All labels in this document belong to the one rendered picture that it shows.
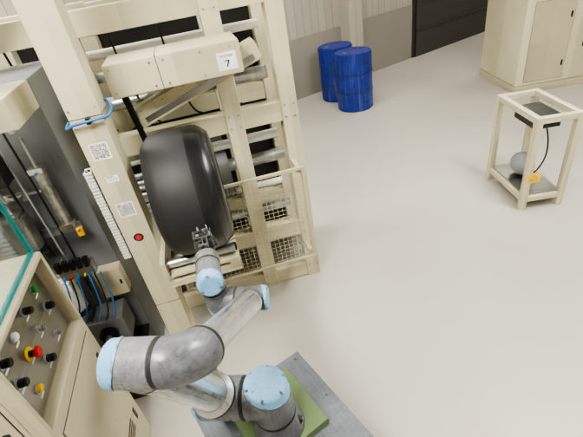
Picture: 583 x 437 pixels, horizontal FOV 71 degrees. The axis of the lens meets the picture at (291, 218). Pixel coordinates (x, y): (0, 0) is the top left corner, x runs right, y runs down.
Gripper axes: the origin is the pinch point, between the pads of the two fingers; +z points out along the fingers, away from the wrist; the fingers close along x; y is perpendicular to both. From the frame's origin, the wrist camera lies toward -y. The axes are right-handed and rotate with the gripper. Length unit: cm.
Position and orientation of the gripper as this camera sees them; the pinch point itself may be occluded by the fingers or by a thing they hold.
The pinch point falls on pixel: (204, 231)
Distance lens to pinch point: 172.9
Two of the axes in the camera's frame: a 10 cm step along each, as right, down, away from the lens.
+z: -2.5, -5.2, 8.2
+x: -9.6, 2.6, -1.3
